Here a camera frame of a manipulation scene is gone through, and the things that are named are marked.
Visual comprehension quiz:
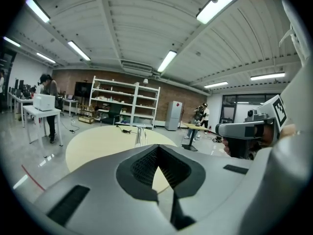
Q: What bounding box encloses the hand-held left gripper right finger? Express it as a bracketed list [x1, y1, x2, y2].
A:
[158, 143, 254, 231]

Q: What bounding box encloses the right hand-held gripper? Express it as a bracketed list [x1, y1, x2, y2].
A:
[215, 94, 288, 160]

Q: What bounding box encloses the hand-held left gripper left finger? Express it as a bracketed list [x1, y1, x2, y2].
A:
[33, 143, 177, 235]

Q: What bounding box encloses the small white desk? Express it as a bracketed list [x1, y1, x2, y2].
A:
[62, 94, 79, 118]

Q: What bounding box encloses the white desk with monitors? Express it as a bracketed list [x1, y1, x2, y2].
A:
[8, 78, 34, 120]

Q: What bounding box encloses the person's right hand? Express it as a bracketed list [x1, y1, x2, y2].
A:
[280, 123, 297, 140]

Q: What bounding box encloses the dark framed window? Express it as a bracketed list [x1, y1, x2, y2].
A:
[220, 93, 282, 125]

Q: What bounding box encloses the long ceiling light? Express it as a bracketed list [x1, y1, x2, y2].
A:
[36, 52, 57, 64]
[156, 50, 178, 73]
[195, 0, 234, 25]
[203, 81, 229, 89]
[2, 36, 22, 48]
[67, 40, 91, 62]
[249, 72, 286, 82]
[25, 0, 51, 24]

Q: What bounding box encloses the grey refrigerator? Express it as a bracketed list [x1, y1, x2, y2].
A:
[164, 100, 184, 132]

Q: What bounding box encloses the person's white hooded jacket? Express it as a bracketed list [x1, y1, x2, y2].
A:
[239, 0, 313, 235]

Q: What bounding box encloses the narrow white shelf rack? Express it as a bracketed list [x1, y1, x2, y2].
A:
[131, 82, 161, 131]

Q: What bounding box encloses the wooden crate rack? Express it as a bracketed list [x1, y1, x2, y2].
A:
[78, 104, 96, 125]

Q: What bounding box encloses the black office chair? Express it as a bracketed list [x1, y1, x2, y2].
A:
[100, 103, 123, 127]

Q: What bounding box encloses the wide white shelf rack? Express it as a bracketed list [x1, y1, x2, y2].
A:
[89, 75, 139, 126]

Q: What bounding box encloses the white rectangular table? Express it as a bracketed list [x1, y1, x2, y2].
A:
[22, 104, 64, 159]

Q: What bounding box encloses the ceiling air conditioner unit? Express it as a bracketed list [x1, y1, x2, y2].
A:
[120, 60, 154, 77]

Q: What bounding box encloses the white box appliance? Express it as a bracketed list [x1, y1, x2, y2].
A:
[32, 93, 56, 112]

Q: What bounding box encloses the small wooden pedestal table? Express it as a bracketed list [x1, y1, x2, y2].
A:
[181, 121, 211, 152]

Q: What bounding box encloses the black floor cable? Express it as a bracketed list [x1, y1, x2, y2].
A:
[59, 119, 81, 134]

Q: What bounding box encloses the black wall screen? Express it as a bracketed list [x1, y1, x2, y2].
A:
[73, 81, 93, 99]

